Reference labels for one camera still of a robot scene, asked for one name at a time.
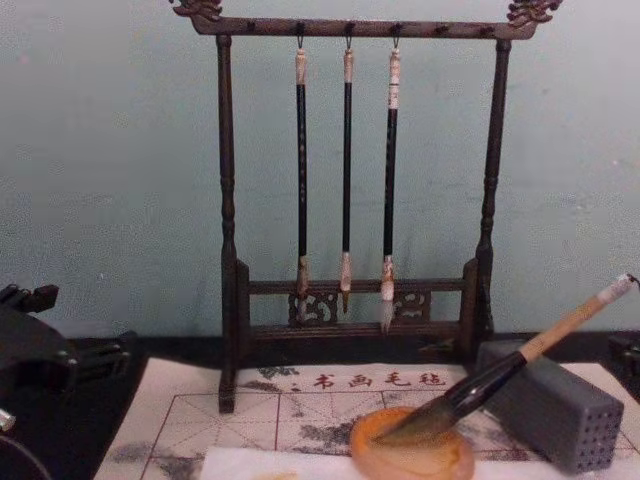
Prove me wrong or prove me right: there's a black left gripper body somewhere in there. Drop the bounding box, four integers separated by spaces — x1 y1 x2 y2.
0 305 80 406

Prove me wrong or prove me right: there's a black table cloth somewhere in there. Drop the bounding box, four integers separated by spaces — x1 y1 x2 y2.
0 329 640 480

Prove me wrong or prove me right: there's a grey block with holes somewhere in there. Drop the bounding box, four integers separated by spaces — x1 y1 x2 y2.
474 339 626 475

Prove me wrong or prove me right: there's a white felt mat with grid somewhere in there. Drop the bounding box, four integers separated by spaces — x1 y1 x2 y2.
92 355 640 480

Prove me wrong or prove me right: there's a white paper sheet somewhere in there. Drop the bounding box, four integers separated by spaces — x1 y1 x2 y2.
199 444 640 480

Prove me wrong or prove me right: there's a round orange ink dish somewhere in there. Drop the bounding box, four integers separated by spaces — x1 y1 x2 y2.
348 405 476 480

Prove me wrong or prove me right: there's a dark wooden brush rack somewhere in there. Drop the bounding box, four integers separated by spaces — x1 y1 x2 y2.
169 0 564 415

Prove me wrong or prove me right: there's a black brush with dark bristles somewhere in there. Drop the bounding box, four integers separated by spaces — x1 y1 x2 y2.
293 34 314 324

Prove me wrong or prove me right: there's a black brush with banded white end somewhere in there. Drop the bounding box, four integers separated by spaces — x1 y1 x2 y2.
380 34 404 335

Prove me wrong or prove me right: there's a thin black brush, brown tip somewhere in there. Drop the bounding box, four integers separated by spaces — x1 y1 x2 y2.
340 34 356 315

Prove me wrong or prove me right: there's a large tan-handled calligraphy brush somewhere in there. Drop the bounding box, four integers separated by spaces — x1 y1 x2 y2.
372 272 640 449

